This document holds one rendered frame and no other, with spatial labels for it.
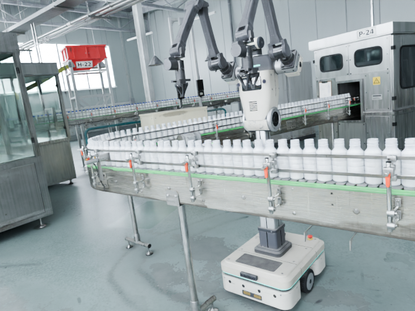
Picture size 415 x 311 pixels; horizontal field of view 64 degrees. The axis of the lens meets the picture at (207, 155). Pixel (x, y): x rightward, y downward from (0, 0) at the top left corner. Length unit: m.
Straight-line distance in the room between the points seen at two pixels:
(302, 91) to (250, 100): 6.39
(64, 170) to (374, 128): 5.33
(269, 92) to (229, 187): 0.77
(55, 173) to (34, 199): 2.25
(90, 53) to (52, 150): 2.65
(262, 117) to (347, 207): 0.97
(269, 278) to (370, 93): 3.48
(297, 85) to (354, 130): 3.39
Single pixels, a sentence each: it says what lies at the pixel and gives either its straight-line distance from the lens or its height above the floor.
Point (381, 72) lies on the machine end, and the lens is 5.03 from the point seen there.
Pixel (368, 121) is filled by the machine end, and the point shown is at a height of 0.76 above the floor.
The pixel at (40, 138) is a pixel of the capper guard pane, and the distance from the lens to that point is 6.67.
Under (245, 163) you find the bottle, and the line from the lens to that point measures 1.54.
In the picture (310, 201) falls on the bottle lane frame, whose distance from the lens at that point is 1.42.
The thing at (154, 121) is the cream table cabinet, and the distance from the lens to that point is 5.67.
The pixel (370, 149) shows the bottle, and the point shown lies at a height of 1.13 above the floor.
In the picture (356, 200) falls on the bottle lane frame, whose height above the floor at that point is 0.95.
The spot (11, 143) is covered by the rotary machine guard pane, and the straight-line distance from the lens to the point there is 4.48.
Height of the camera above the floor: 1.39
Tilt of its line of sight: 10 degrees down
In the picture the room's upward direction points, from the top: 7 degrees counter-clockwise
